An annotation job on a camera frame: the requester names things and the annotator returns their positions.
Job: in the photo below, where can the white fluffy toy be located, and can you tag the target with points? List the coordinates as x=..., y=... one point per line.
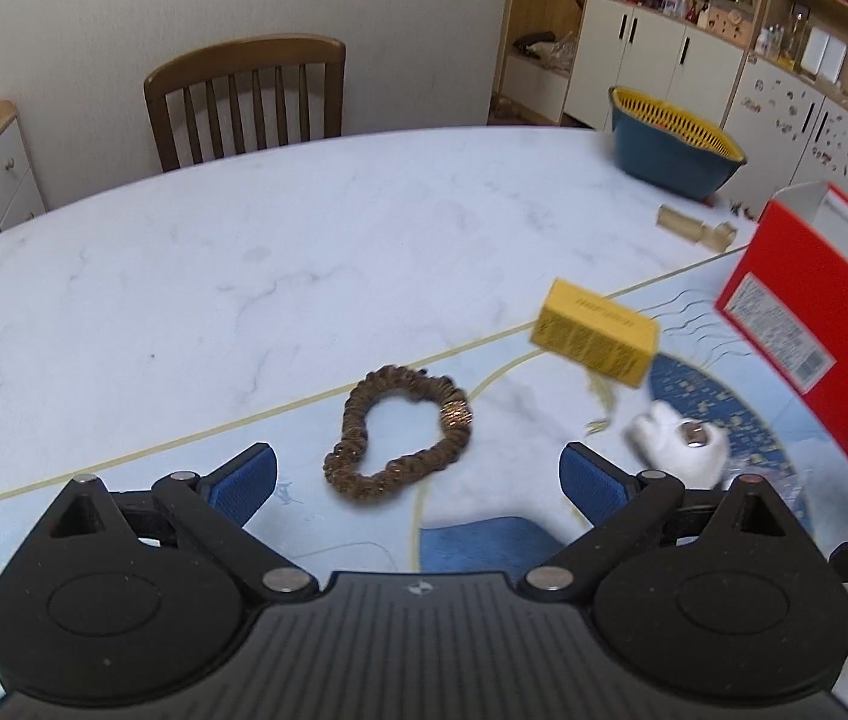
x=664, y=439

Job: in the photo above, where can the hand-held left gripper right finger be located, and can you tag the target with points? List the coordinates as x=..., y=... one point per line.
x=592, y=480

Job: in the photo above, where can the brown wooden chair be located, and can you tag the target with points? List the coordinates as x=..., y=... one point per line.
x=244, y=52

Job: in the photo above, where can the red cardboard box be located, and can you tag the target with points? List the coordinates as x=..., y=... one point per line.
x=791, y=300

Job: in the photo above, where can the yellow cardboard box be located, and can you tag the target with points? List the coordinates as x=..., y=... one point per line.
x=589, y=334

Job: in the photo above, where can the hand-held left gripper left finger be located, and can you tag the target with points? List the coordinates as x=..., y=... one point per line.
x=247, y=476

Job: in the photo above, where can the small wooden cylinder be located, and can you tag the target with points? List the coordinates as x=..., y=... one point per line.
x=682, y=221

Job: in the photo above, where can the brown scrunchie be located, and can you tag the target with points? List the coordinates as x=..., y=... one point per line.
x=349, y=465

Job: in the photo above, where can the white and wooden wall cabinet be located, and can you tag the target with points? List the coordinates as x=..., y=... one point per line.
x=619, y=52

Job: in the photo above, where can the white square box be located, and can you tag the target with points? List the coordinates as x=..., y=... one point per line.
x=823, y=54

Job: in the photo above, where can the blue and yellow basket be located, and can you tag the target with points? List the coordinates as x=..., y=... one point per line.
x=664, y=161

